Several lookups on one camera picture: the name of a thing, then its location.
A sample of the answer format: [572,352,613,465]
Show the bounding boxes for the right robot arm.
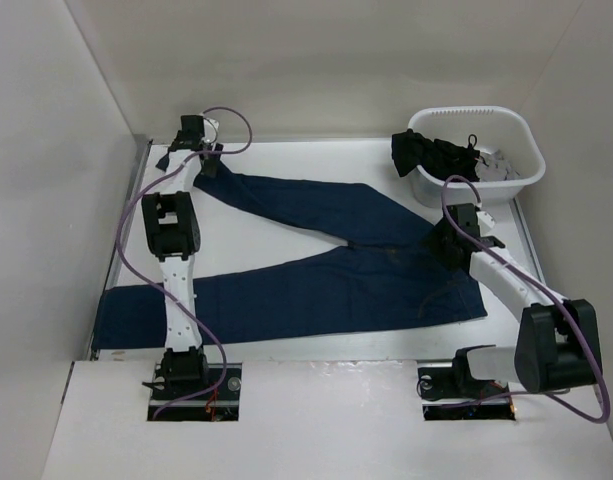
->
[423,204,602,396]

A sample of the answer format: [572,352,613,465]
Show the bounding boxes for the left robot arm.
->
[141,115,218,399]

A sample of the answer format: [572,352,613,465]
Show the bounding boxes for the black garment in basket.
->
[391,129,480,182]

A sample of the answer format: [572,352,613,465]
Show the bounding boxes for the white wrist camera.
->
[476,210,496,236]
[203,116,219,143]

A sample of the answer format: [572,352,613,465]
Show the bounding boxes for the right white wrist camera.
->
[476,210,496,236]

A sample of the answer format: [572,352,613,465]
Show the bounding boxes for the white plastic laundry basket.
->
[406,104,546,209]

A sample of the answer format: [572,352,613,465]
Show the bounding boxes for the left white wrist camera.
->
[203,116,219,143]

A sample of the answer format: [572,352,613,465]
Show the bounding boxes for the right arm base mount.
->
[416,349,515,421]

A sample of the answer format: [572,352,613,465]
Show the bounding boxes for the grey white garment in basket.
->
[475,149,520,182]

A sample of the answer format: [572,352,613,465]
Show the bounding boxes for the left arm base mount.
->
[143,347,243,423]

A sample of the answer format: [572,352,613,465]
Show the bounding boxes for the dark blue denim trousers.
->
[94,158,486,351]

